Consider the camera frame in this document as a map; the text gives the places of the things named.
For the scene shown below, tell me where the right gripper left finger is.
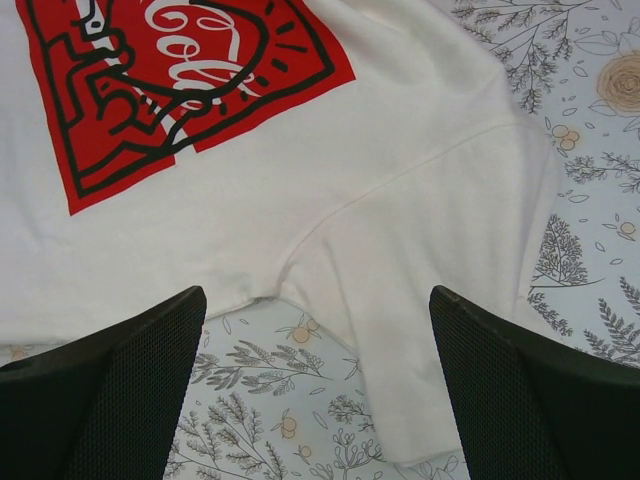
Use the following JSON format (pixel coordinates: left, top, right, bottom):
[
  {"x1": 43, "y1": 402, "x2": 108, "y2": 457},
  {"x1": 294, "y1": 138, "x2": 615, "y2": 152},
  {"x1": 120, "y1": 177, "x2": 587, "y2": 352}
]
[{"x1": 1, "y1": 286, "x2": 207, "y2": 479}]

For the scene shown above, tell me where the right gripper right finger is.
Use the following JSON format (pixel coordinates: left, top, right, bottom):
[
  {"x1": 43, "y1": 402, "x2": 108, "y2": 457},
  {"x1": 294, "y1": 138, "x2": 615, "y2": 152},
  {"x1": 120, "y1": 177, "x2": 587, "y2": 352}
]
[{"x1": 429, "y1": 286, "x2": 639, "y2": 480}]

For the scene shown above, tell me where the white t-shirt red print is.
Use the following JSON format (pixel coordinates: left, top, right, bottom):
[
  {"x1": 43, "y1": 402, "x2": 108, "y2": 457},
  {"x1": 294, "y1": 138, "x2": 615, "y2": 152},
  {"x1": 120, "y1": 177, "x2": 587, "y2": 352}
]
[{"x1": 1, "y1": 1, "x2": 557, "y2": 466}]

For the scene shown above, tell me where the floral patterned table mat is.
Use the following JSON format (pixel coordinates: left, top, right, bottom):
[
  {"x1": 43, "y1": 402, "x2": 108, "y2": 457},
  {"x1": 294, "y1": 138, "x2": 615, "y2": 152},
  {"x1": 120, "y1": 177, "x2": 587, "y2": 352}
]
[{"x1": 1, "y1": 1, "x2": 639, "y2": 479}]

